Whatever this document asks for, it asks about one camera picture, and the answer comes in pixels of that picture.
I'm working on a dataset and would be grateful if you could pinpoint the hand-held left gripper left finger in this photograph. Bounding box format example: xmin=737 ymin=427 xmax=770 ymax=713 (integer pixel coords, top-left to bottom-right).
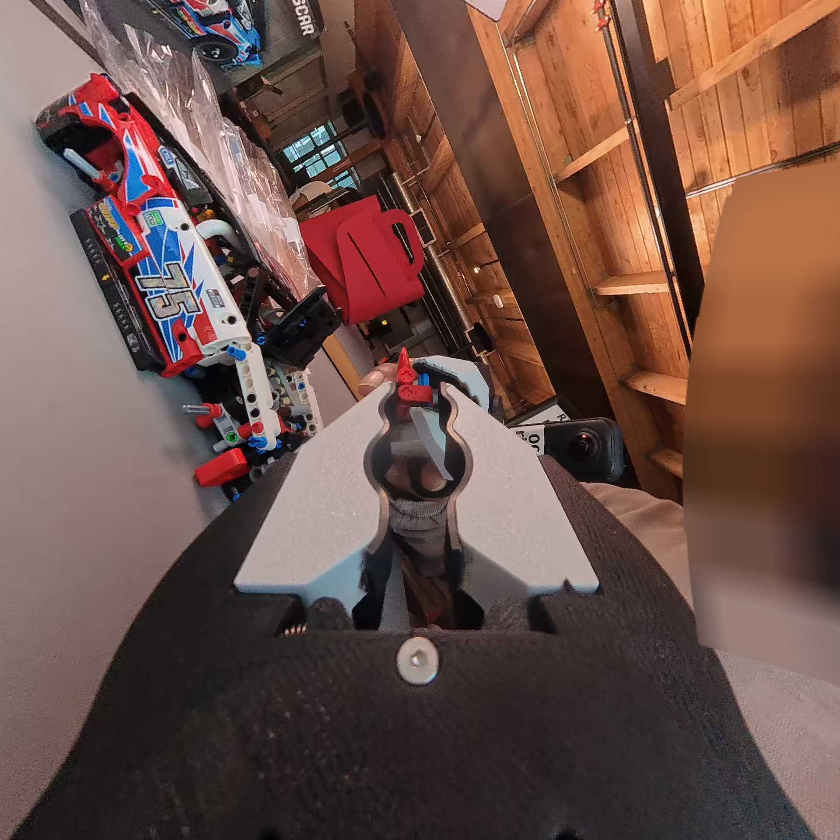
xmin=233 ymin=385 xmax=395 ymax=601

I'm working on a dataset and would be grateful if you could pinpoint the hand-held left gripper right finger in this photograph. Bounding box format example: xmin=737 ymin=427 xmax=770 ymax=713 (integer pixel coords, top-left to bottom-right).
xmin=437 ymin=383 xmax=602 ymax=599

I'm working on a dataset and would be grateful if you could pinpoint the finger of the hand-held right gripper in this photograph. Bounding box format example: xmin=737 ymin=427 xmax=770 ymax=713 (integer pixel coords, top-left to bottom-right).
xmin=413 ymin=356 xmax=493 ymax=417
xmin=390 ymin=406 xmax=455 ymax=487

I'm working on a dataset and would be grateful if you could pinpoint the red brick assembly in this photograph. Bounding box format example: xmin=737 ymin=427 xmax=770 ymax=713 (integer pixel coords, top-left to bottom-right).
xmin=393 ymin=347 xmax=436 ymax=421

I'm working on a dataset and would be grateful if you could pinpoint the toy brick race car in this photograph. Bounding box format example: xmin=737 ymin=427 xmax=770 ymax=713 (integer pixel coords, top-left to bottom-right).
xmin=36 ymin=72 xmax=343 ymax=505

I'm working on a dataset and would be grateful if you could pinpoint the person's right forearm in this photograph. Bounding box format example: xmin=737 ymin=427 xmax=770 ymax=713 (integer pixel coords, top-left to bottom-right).
xmin=386 ymin=493 xmax=457 ymax=627

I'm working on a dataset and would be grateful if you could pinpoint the grey desk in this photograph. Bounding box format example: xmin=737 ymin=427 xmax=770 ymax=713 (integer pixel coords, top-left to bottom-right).
xmin=0 ymin=0 xmax=368 ymax=837

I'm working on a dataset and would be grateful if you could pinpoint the person's right hand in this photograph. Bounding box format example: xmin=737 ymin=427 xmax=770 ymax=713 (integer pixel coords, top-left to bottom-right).
xmin=359 ymin=365 xmax=452 ymax=495

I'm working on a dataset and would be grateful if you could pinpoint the red fabric bag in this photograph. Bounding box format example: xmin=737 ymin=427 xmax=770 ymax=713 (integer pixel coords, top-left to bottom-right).
xmin=298 ymin=193 xmax=428 ymax=326

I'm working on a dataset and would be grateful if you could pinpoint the paned window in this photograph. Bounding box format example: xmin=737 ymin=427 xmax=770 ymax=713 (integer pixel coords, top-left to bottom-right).
xmin=282 ymin=125 xmax=359 ymax=192

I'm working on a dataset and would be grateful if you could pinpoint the clear plastic bag pile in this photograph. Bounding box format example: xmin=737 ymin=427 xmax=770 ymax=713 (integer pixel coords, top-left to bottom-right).
xmin=75 ymin=0 xmax=322 ymax=304

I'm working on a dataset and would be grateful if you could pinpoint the toy car set box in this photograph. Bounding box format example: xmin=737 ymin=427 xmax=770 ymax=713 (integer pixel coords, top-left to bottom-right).
xmin=85 ymin=0 xmax=329 ymax=73

